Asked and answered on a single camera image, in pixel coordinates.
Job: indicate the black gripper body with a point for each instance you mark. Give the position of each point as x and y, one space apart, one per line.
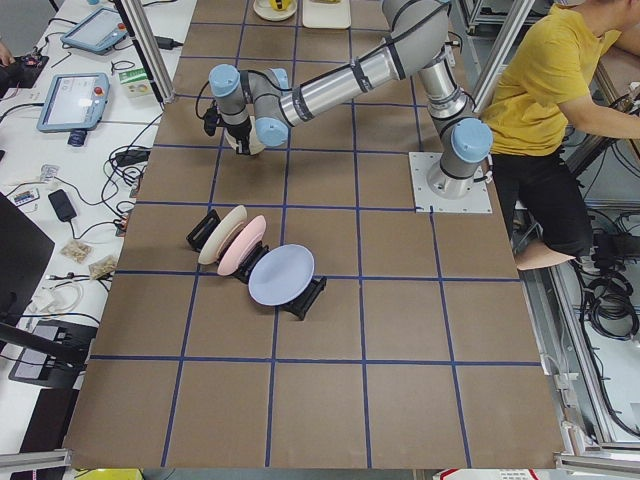
238 132

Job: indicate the yellow lemon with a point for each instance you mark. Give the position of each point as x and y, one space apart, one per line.
279 5

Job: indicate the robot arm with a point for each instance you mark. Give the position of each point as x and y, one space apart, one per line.
262 102

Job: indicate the cream plate in rack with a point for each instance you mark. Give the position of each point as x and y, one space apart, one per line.
222 235

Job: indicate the pink plate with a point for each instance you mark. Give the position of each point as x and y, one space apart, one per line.
242 245

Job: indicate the green white carton box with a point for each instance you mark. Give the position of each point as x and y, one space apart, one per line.
135 82

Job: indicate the round cream plate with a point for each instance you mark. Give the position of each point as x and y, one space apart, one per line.
263 9

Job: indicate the rectangular cream tray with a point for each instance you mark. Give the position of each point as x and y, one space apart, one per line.
326 14

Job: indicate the blue plate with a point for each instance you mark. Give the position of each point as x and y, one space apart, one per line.
281 275

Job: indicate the teach pendant near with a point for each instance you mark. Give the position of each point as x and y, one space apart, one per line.
74 101

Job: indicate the teach pendant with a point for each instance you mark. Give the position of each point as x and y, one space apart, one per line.
74 101
97 33

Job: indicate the teach pendant far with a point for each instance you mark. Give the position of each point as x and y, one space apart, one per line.
97 33

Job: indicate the black dish rack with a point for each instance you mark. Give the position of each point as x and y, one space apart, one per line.
299 306

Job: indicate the black power adapter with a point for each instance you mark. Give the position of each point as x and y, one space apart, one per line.
62 205

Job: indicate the black monitor stand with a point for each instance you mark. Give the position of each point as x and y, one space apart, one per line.
53 351

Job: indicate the person in yellow shirt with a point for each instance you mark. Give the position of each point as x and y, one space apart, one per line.
544 89

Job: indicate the aluminium frame post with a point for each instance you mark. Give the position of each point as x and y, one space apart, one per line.
139 29

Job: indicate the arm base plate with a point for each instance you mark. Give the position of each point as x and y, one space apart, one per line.
435 192

